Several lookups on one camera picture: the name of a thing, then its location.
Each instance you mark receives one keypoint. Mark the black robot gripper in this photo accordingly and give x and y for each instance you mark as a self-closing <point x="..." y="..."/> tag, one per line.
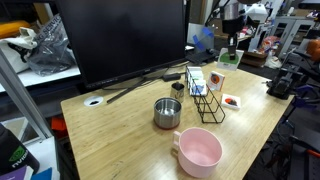
<point x="233" y="25"/>

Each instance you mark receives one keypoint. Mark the rainbow colors booklet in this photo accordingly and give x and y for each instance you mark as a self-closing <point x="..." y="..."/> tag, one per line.
<point x="223" y="62"/>

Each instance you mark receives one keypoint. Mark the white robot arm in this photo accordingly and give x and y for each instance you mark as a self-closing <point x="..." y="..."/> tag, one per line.
<point x="231" y="10"/>

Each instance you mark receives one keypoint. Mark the orange circle birds booklet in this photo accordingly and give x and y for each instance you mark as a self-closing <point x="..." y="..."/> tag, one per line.
<point x="216" y="80"/>

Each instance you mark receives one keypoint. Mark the orange circle black animal booklet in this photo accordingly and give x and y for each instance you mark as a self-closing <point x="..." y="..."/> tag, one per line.
<point x="230" y="101"/>

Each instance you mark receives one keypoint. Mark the black keyboard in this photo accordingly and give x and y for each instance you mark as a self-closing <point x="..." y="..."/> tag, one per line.
<point x="201" y="57"/>

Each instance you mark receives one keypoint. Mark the grey panel with blue tape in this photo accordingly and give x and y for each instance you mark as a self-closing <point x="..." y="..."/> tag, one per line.
<point x="200" y="36"/>

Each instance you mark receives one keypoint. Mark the black clamp device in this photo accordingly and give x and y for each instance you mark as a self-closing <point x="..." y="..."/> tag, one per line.
<point x="283" y="81"/>

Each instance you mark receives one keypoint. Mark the black power adapter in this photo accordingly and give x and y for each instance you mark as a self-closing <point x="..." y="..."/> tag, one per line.
<point x="171" y="77"/>

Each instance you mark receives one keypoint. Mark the white cabinet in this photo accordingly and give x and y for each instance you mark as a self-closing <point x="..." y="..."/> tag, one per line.
<point x="295" y="31"/>

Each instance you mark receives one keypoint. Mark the small steel cup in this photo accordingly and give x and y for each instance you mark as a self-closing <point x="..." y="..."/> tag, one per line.
<point x="177" y="93"/>

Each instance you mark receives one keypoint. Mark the orange round object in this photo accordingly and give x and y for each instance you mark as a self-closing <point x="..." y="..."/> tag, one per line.
<point x="314" y="49"/>

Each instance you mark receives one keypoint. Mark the stainless steel bowl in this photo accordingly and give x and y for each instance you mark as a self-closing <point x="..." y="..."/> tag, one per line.
<point x="167" y="111"/>

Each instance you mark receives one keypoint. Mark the pink plastic cup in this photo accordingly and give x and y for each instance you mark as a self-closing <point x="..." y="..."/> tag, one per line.
<point x="198" y="153"/>

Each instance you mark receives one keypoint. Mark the large black monitor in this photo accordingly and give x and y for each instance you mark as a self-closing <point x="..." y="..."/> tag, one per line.
<point x="123" y="40"/>

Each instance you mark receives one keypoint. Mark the black monitor stand leg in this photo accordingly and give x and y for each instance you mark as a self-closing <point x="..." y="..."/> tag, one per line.
<point x="128" y="89"/>

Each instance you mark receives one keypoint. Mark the white desk grommet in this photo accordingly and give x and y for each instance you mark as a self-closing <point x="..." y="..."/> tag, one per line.
<point x="93" y="101"/>

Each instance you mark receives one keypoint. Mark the grey plastic bag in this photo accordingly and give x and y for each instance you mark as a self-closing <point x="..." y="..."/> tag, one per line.
<point x="50" y="50"/>

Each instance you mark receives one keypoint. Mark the red object under table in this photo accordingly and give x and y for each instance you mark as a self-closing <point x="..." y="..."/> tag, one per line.
<point x="59" y="126"/>

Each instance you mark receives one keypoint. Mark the white tote bag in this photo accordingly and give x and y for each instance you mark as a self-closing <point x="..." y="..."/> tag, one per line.
<point x="15" y="48"/>

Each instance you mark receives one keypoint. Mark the yellow bundle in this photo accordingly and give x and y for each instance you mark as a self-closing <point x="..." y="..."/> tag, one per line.
<point x="13" y="28"/>

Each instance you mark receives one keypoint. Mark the blue book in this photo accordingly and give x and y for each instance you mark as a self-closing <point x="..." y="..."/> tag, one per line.
<point x="43" y="175"/>

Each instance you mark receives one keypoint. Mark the black nvidia bottle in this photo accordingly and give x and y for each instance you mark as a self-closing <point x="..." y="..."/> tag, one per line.
<point x="15" y="153"/>

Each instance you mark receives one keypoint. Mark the purple spine book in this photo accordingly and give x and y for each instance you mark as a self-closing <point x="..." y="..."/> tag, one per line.
<point x="16" y="173"/>

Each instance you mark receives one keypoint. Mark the aluminium frame post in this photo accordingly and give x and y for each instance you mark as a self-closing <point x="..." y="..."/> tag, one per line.
<point x="20" y="96"/>

